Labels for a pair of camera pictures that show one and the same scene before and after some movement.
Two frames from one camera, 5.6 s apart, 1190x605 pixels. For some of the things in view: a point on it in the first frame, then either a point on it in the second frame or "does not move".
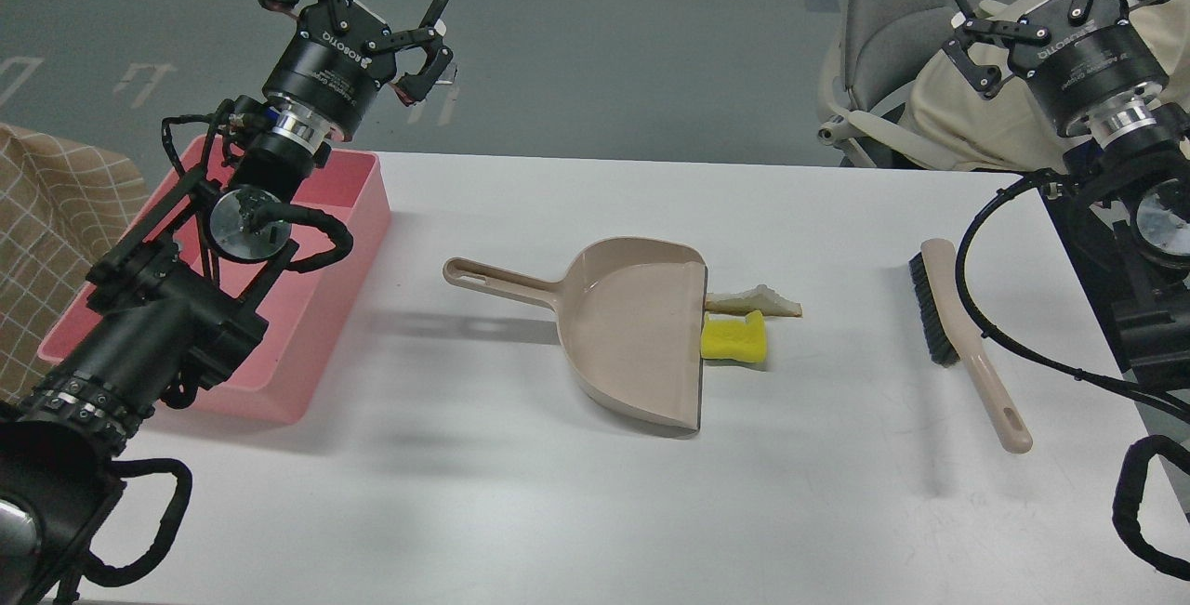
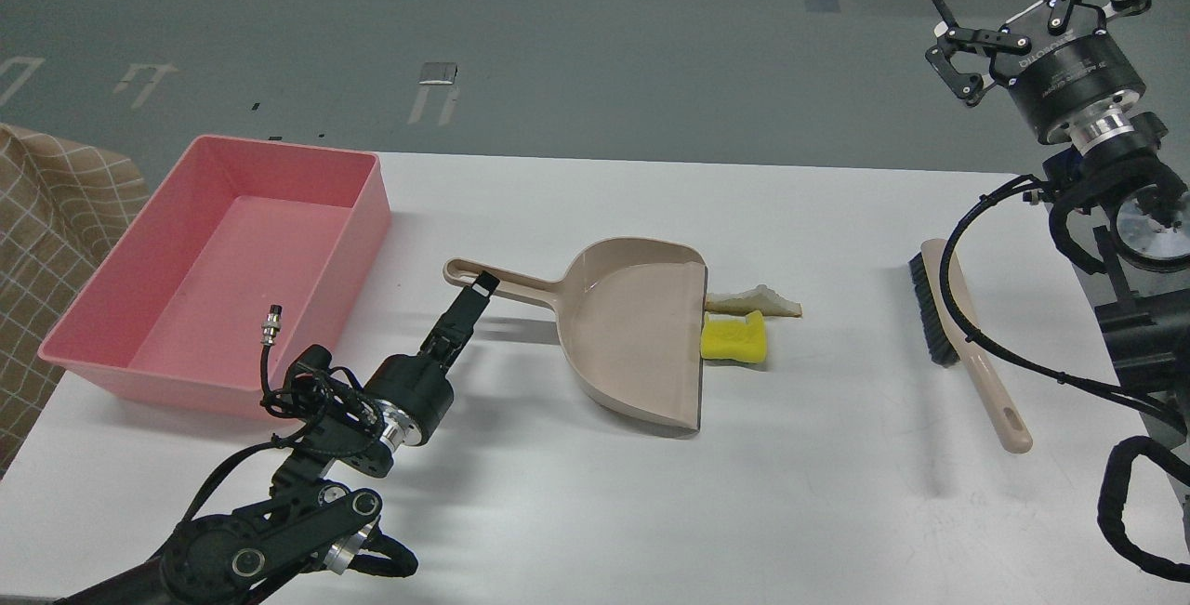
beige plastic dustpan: [631, 317] does not move
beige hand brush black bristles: [952, 336] does not move
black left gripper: [333, 72] -> [413, 399]
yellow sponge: [744, 340] does not move
